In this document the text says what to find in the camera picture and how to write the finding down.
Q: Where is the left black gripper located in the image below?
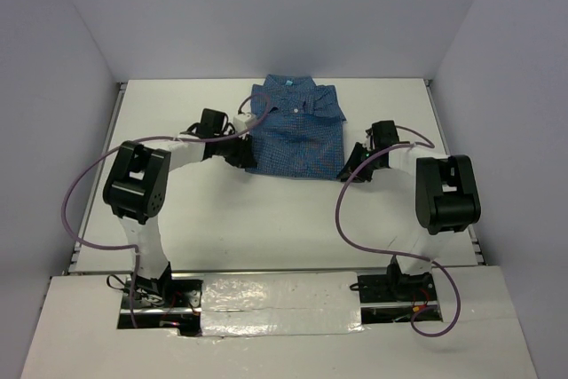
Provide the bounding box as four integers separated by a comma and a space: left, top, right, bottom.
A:
213, 129, 257, 169

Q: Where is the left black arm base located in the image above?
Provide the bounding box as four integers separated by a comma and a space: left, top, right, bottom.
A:
117, 278, 203, 337

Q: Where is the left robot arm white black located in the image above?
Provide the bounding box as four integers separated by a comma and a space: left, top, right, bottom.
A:
103, 108, 259, 307

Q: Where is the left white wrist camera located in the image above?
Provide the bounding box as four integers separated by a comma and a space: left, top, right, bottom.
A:
232, 113, 257, 133

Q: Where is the blue checked long sleeve shirt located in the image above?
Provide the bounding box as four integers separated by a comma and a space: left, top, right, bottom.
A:
246, 75, 346, 180

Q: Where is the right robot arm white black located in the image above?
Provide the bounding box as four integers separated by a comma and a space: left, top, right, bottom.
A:
335, 121, 482, 300

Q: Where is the silver tape sheet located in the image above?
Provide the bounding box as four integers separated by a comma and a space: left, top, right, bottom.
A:
201, 272, 363, 337

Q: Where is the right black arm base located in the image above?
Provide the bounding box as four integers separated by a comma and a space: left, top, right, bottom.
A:
350, 256, 438, 325

